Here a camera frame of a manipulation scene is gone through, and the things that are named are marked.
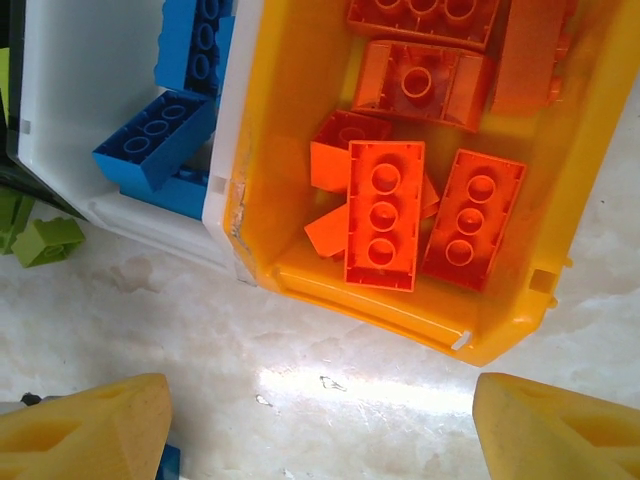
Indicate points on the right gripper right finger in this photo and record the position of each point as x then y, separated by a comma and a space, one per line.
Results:
560, 440

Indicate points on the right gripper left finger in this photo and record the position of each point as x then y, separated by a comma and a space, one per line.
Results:
75, 435

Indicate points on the small blue lego brick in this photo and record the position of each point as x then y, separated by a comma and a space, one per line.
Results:
170, 465

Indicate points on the green lego brick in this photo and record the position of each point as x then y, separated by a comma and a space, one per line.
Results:
47, 242
4, 80
12, 220

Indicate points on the orange lego brick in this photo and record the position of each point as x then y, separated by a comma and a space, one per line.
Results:
327, 235
472, 220
382, 215
420, 85
330, 165
422, 20
530, 55

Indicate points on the orange-yellow plastic bin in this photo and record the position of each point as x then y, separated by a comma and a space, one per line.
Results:
280, 150

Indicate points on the white plastic bin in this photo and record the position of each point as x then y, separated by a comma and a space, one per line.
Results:
90, 75

